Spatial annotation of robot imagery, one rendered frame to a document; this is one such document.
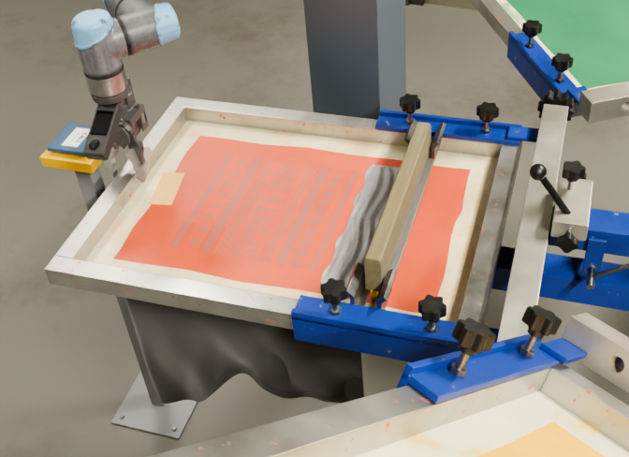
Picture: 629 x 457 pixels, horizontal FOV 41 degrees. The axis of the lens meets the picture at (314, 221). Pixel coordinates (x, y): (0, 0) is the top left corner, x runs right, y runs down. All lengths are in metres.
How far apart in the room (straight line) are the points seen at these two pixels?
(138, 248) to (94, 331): 1.25
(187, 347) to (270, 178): 0.38
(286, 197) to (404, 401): 0.88
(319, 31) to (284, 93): 1.83
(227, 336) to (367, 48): 0.74
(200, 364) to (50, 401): 1.04
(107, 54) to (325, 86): 0.64
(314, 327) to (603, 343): 0.48
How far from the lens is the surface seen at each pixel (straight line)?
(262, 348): 1.65
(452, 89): 3.77
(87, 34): 1.60
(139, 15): 1.64
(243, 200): 1.70
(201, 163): 1.82
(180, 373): 1.83
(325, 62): 2.02
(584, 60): 2.13
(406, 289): 1.49
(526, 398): 1.10
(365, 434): 0.82
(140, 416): 2.59
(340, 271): 1.52
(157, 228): 1.68
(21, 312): 3.03
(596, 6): 2.38
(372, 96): 2.02
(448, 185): 1.70
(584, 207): 1.49
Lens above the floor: 2.02
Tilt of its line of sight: 41 degrees down
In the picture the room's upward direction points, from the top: 6 degrees counter-clockwise
